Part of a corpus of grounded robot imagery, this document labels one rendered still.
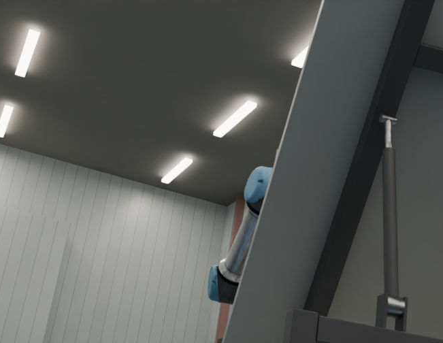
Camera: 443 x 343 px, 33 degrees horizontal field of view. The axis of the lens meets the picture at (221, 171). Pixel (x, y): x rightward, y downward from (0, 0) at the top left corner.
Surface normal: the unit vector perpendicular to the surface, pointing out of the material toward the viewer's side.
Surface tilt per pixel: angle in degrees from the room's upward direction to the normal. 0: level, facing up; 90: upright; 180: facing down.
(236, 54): 180
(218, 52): 180
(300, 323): 90
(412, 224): 130
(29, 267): 90
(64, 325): 90
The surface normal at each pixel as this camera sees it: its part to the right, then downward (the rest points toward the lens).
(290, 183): 0.06, 0.34
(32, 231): 0.37, -0.29
